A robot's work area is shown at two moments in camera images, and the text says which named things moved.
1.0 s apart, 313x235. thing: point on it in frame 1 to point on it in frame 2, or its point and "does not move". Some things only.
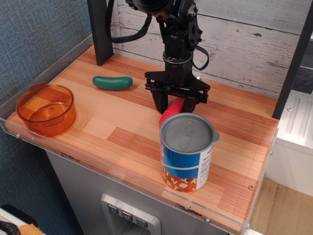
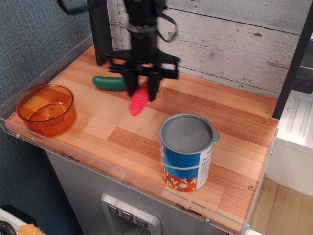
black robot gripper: [178, 79] to [145, 56]
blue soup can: [186, 142] does not move
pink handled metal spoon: [176, 107] to [139, 99]
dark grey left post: [103, 46] does not move
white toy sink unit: [290, 162] does not move
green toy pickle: [112, 83] does not move
